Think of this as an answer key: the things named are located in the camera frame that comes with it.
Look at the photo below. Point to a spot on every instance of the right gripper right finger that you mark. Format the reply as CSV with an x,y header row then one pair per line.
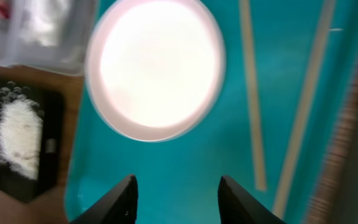
x,y
237,206

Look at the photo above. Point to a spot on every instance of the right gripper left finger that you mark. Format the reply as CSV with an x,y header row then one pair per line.
x,y
117,206

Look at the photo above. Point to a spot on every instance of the wooden chopstick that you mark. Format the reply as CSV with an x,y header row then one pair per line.
x,y
253,96
304,108

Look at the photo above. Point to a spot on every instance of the white rice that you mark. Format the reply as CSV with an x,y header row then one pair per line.
x,y
21,123

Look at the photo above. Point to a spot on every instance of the large white plate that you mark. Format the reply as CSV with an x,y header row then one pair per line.
x,y
155,68

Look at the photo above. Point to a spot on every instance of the white napkin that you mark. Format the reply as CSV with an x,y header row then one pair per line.
x,y
43,21

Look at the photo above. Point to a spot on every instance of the teal serving tray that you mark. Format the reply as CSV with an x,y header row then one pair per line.
x,y
178,179

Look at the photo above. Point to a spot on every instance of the black tray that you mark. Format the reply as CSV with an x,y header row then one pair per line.
x,y
25,189

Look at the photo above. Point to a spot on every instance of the clear plastic bin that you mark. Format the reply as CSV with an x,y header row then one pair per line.
x,y
66,58

